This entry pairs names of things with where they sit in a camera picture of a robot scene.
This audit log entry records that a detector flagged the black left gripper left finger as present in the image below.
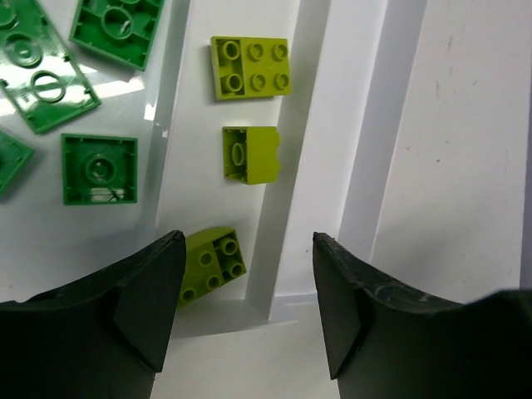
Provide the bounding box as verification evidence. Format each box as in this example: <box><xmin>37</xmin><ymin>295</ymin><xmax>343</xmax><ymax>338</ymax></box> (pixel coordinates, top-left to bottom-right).
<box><xmin>1</xmin><ymin>230</ymin><xmax>186</xmax><ymax>398</ymax></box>

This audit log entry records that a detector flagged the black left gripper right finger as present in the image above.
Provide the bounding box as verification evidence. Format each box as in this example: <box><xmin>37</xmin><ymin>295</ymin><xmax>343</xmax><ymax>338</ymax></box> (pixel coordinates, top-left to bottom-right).
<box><xmin>313</xmin><ymin>233</ymin><xmax>531</xmax><ymax>398</ymax></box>

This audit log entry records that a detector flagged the lime sloped lego brick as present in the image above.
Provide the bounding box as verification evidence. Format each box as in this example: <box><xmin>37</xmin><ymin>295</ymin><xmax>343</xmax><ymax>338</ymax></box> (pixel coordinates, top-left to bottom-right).
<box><xmin>178</xmin><ymin>226</ymin><xmax>247</xmax><ymax>308</ymax></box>

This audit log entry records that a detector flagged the green lego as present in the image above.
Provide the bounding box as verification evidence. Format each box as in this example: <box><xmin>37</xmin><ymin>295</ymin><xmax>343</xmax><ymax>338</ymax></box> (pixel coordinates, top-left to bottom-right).
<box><xmin>69</xmin><ymin>0</ymin><xmax>165</xmax><ymax>71</ymax></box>
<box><xmin>61</xmin><ymin>133</ymin><xmax>139</xmax><ymax>205</ymax></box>

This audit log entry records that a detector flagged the green curved lego brick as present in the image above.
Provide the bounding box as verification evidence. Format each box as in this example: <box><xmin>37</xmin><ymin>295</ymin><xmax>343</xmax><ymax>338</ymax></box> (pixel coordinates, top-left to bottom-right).
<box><xmin>1</xmin><ymin>131</ymin><xmax>35</xmax><ymax>198</ymax></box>

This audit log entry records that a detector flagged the lime-green lego pair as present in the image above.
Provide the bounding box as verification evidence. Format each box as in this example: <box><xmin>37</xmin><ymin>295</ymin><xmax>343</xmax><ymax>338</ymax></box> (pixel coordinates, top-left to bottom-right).
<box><xmin>222</xmin><ymin>126</ymin><xmax>280</xmax><ymax>185</ymax></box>

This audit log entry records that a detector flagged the green lego plate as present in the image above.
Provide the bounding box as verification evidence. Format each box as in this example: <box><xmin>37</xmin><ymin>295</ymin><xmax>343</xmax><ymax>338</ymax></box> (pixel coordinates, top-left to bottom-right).
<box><xmin>1</xmin><ymin>1</ymin><xmax>101</xmax><ymax>135</ymax></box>

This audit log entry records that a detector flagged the lime lego brick front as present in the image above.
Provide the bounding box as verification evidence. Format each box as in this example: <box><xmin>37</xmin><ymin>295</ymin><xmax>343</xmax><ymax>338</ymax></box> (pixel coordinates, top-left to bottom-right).
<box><xmin>210</xmin><ymin>36</ymin><xmax>291</xmax><ymax>101</ymax></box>

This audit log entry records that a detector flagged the white divided sorting tray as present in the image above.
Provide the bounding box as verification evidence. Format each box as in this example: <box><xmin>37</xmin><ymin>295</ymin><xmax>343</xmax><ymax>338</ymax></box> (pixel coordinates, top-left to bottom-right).
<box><xmin>1</xmin><ymin>1</ymin><xmax>531</xmax><ymax>337</ymax></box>

